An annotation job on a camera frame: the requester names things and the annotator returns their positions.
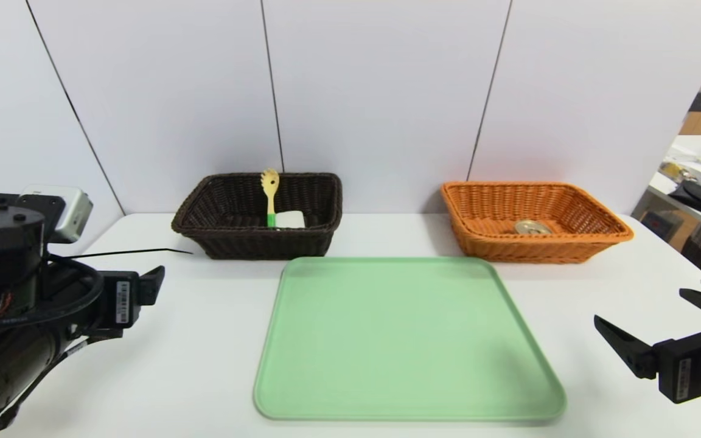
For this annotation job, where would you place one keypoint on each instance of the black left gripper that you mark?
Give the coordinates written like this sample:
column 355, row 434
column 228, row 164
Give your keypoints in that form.
column 123, row 302

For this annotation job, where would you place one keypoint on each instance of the white soap bar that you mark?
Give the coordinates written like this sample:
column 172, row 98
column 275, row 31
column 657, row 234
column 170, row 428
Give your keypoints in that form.
column 291, row 219

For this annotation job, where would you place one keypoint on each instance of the dark brown wicker basket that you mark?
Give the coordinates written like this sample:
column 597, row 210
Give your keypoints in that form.
column 253, row 243

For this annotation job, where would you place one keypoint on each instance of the small tin can pull tab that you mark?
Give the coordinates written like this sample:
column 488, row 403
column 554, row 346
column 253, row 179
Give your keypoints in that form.
column 533, row 227

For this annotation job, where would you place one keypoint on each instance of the light green plastic tray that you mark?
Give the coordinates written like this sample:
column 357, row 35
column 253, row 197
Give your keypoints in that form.
column 411, row 353

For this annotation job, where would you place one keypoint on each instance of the white background table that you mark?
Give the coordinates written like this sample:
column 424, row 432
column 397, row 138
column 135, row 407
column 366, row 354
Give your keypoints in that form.
column 691, row 146

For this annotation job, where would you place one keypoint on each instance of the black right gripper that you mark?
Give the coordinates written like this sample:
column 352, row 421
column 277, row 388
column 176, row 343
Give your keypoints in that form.
column 679, row 371

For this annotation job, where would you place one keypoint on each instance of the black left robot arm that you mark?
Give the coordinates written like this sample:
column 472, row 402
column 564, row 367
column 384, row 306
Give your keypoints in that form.
column 3, row 304

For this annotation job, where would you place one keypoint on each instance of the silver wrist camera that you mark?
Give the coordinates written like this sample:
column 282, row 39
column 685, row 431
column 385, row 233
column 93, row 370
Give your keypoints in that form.
column 70, row 213

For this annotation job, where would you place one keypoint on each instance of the small black sign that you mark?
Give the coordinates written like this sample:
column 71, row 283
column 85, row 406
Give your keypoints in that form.
column 698, row 102

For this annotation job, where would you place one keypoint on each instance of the orange wicker basket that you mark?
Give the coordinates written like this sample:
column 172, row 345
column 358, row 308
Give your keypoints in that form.
column 509, row 249

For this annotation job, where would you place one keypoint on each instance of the brown box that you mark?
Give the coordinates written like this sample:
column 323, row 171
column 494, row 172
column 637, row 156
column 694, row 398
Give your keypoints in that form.
column 679, row 234

